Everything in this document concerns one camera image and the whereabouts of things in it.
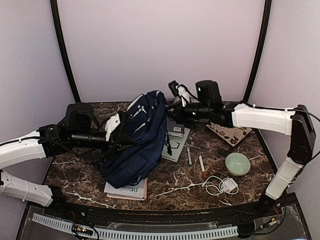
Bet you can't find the navy blue student backpack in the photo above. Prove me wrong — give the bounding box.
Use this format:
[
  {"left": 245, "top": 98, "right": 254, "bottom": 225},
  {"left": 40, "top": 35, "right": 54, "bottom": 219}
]
[{"left": 100, "top": 90, "right": 167, "bottom": 189}]

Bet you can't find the white designer fate book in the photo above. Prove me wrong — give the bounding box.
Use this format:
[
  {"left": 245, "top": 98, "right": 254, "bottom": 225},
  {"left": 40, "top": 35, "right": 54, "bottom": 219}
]
[{"left": 103, "top": 178, "right": 148, "bottom": 201}]

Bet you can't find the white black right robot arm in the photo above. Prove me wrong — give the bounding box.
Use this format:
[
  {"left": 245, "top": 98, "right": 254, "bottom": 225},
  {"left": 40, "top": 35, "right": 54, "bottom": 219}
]
[{"left": 168, "top": 80, "right": 316, "bottom": 217}]

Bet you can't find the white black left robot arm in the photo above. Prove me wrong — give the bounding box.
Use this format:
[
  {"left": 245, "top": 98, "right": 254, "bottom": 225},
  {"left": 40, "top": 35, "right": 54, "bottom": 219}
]
[{"left": 0, "top": 103, "right": 135, "bottom": 218}]

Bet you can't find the dark blue notebook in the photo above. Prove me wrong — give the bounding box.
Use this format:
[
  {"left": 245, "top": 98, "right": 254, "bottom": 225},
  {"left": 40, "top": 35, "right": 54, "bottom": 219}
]
[{"left": 167, "top": 118, "right": 185, "bottom": 138}]

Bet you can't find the grey green notebook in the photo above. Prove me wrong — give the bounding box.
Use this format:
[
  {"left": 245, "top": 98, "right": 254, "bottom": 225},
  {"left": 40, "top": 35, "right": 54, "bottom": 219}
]
[{"left": 161, "top": 128, "right": 190, "bottom": 163}]

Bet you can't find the green tipped white marker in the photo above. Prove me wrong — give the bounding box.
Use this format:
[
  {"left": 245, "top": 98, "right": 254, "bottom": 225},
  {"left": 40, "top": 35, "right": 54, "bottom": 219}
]
[{"left": 186, "top": 146, "right": 193, "bottom": 167}]

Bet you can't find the floral square ceramic plate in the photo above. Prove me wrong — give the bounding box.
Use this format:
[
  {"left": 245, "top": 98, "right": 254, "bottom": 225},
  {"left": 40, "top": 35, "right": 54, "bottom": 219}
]
[{"left": 206, "top": 123, "right": 253, "bottom": 147}]

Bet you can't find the red tipped white marker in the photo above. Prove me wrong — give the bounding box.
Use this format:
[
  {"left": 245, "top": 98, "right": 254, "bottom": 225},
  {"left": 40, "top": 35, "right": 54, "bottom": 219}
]
[{"left": 198, "top": 155, "right": 207, "bottom": 179}]

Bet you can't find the pale green ceramic bowl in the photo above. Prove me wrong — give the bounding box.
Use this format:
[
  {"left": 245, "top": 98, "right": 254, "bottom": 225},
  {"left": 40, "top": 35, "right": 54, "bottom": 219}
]
[{"left": 225, "top": 152, "right": 251, "bottom": 177}]

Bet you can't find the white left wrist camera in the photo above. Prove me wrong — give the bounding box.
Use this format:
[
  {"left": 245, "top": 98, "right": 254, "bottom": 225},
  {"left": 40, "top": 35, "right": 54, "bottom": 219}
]
[{"left": 103, "top": 113, "right": 121, "bottom": 142}]

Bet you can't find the white charger with cable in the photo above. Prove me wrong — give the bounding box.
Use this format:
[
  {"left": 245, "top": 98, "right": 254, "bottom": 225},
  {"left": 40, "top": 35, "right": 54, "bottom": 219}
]
[{"left": 201, "top": 175, "right": 239, "bottom": 197}]

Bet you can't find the black front table rail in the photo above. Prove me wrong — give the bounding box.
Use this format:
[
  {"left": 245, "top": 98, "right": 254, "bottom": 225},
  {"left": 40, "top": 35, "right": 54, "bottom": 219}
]
[{"left": 42, "top": 184, "right": 296, "bottom": 226}]

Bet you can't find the white slotted cable duct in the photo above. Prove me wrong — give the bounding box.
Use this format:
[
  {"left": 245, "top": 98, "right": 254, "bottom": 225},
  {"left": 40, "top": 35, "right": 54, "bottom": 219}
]
[{"left": 31, "top": 213, "right": 239, "bottom": 240}]

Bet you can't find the black right corner frame post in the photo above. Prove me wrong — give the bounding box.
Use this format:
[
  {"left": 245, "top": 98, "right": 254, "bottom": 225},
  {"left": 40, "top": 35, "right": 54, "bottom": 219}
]
[{"left": 242, "top": 0, "right": 272, "bottom": 102}]

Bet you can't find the black corner frame post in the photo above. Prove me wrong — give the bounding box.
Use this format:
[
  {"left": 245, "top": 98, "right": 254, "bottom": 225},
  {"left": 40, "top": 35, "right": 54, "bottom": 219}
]
[
  {"left": 50, "top": 0, "right": 81, "bottom": 103},
  {"left": 242, "top": 0, "right": 272, "bottom": 102}
]

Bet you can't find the black left corner frame post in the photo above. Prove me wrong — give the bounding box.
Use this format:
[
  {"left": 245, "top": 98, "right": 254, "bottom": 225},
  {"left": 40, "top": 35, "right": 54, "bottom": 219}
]
[{"left": 50, "top": 0, "right": 81, "bottom": 103}]

